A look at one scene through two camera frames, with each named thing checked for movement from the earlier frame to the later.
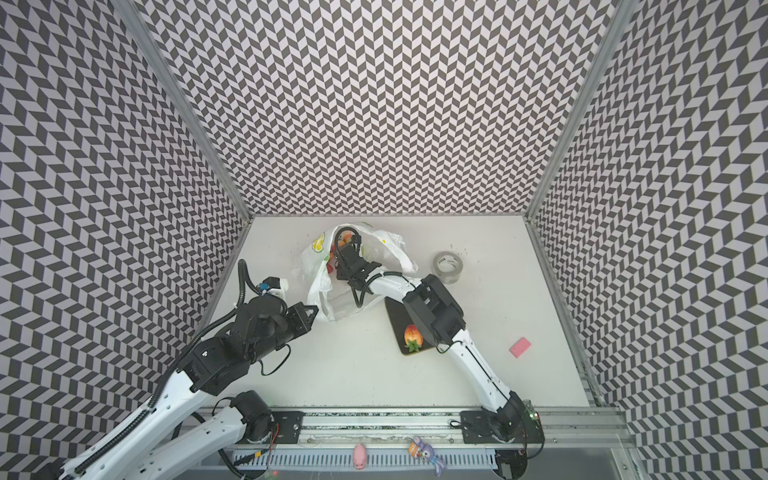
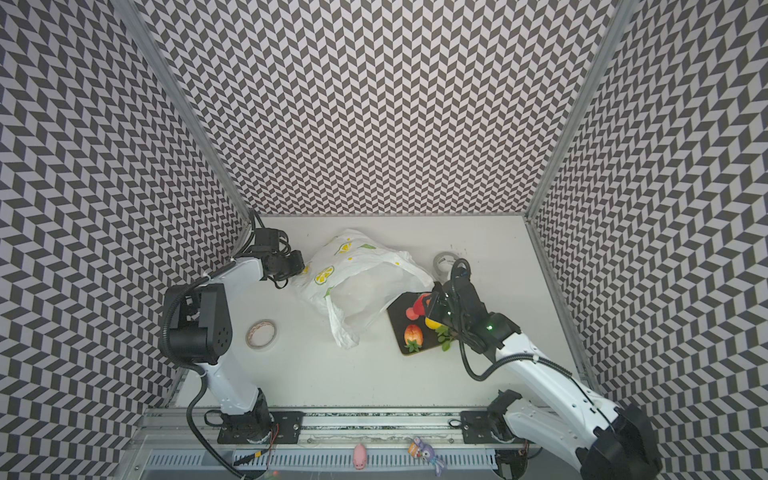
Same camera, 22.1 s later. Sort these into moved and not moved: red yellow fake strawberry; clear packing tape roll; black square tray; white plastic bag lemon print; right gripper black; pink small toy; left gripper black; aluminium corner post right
Moved: left gripper black; white plastic bag lemon print; right gripper black
Not moved: red yellow fake strawberry; black square tray; aluminium corner post right; pink small toy; clear packing tape roll
